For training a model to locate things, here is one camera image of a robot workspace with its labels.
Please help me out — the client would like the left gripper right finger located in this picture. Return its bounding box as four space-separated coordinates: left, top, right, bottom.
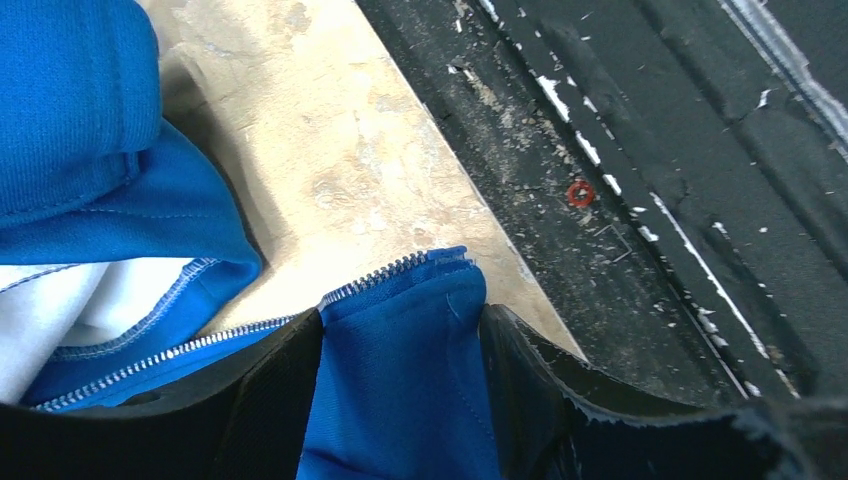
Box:
479 305 847 479

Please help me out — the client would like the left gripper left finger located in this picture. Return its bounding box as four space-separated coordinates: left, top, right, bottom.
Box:
1 310 323 479

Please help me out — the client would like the blue zip jacket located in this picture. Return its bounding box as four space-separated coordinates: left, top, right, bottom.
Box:
1 1 499 479

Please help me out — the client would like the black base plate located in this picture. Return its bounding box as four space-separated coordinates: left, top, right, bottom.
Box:
361 1 847 406

